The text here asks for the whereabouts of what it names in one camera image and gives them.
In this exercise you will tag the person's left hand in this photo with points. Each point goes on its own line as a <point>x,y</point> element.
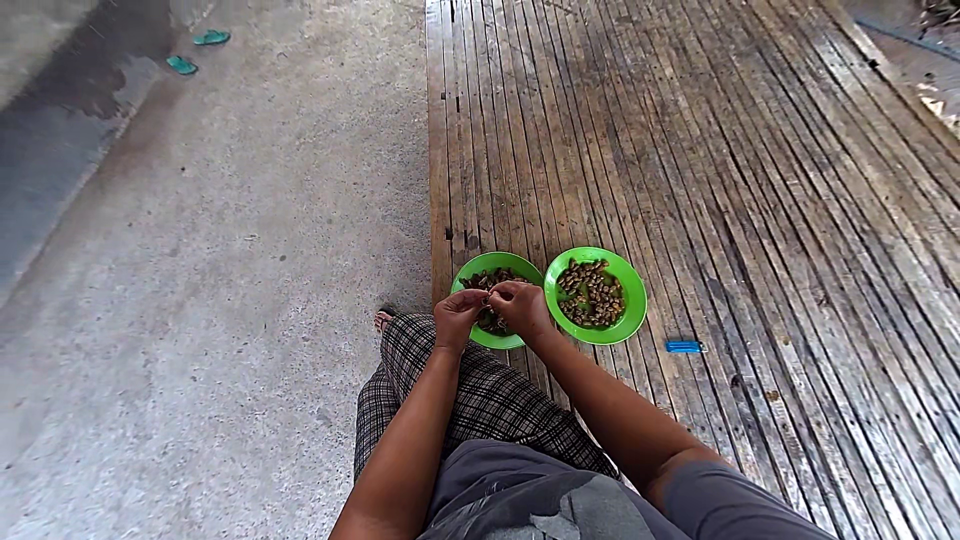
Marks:
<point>452,321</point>

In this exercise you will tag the person's right hand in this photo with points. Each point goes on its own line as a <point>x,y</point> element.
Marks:
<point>531,310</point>

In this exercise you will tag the person's right fingers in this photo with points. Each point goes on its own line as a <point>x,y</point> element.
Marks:
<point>511,286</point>

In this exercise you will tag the person's left fingers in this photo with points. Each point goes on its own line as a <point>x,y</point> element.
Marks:
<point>472,297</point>

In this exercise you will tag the person's right thumb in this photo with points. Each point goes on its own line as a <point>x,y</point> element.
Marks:
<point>500,301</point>

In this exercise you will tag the person's left forearm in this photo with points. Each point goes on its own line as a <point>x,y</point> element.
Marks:
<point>420,442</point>

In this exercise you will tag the person's right forearm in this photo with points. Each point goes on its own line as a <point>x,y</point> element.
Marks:
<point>615,397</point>

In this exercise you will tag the pile of dark brown shells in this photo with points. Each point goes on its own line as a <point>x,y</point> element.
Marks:
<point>484,279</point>

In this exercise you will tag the green plate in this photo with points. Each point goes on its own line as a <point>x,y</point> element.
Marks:
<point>637,300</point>
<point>507,341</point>

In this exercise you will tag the pile of round brown snails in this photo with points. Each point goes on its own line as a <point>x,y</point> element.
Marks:
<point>592,289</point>

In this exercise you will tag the person's legs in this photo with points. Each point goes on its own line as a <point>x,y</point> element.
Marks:
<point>495,397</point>

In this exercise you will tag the blue lighter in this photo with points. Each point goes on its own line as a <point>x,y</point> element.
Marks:
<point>683,347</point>

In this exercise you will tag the person's body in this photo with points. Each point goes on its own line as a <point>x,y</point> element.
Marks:
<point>555,499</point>

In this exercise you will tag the bamboo slat platform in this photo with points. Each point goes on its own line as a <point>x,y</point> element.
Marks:
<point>720,225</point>

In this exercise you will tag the teal flip-flop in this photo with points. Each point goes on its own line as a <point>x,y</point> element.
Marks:
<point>212,37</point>
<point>181,65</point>

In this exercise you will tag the blue pipe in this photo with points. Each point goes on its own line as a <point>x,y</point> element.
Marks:
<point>907,39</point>

